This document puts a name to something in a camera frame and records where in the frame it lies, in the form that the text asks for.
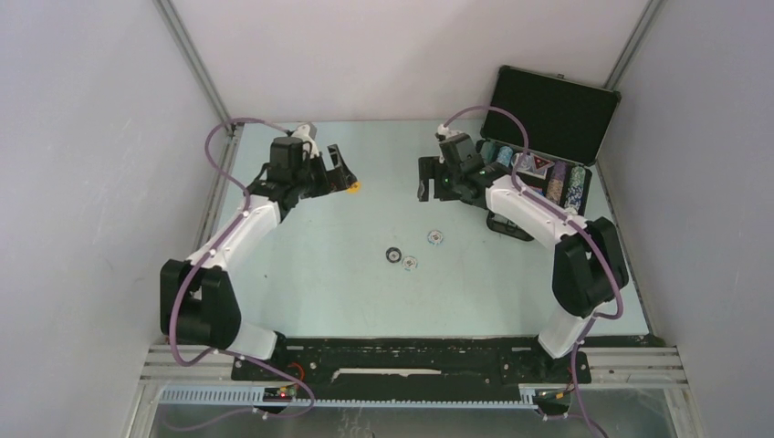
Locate light blue ten chip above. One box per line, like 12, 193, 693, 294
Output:
427, 229, 445, 245
402, 255, 418, 272

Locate red playing card deck box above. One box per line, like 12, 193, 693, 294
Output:
528, 185, 545, 196

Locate dark blue fifty chip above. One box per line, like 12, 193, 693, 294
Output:
385, 246, 403, 264

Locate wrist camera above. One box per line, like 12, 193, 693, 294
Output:
291, 122, 320, 159
434, 123, 461, 142

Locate purple chip stack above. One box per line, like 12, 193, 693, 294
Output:
545, 161, 569, 205

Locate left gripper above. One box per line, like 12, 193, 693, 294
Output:
291, 145, 355, 200

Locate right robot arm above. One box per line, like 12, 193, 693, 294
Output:
417, 128, 629, 381

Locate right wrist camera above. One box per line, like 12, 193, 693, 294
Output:
434, 123, 461, 142

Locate black poker set case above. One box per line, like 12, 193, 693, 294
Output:
480, 66, 621, 240

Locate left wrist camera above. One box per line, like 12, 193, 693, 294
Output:
291, 122, 320, 159

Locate clear round dealer button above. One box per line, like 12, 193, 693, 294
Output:
512, 152, 536, 176

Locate light blue chip stack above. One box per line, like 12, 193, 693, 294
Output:
496, 146, 515, 168

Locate red black triangle marker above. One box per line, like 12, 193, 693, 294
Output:
524, 155, 554, 179

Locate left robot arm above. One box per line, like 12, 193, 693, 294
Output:
160, 134, 358, 380

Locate green chip stack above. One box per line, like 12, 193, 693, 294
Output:
564, 166, 586, 214

